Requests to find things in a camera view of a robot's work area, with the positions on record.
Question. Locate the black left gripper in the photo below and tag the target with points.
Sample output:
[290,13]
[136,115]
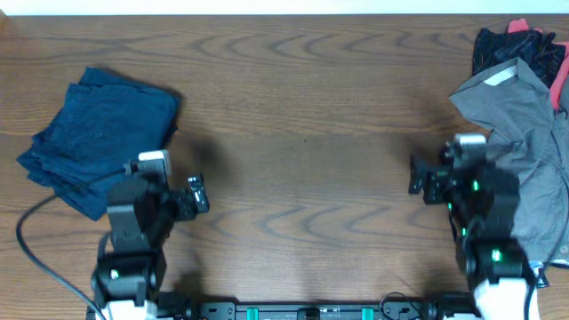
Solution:
[188,211]

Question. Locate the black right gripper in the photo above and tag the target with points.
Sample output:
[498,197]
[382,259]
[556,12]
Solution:
[436,178]

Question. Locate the grey shorts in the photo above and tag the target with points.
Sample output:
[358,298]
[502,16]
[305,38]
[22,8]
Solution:
[529,139]

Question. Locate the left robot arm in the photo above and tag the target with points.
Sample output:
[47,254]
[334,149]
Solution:
[130,269]

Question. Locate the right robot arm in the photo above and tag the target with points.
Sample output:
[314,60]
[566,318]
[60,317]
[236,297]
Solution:
[482,200]

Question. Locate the folded navy blue garment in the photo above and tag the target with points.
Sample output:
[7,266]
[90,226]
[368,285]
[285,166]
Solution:
[105,122]

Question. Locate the black patterned garment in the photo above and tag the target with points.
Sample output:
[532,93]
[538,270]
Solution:
[537,50]

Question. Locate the red printed t-shirt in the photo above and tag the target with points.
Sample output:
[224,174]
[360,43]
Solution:
[562,74]

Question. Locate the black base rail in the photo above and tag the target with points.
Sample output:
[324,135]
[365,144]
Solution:
[393,306]

